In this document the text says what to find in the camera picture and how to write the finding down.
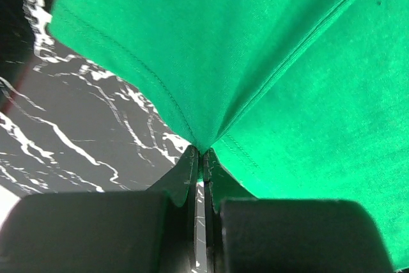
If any green t shirt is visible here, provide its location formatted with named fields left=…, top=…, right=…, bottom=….
left=49, top=0, right=408, bottom=269

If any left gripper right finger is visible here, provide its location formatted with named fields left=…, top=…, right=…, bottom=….
left=203, top=150, right=393, bottom=272

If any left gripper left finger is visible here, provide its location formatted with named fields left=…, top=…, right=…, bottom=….
left=1, top=146, right=199, bottom=272

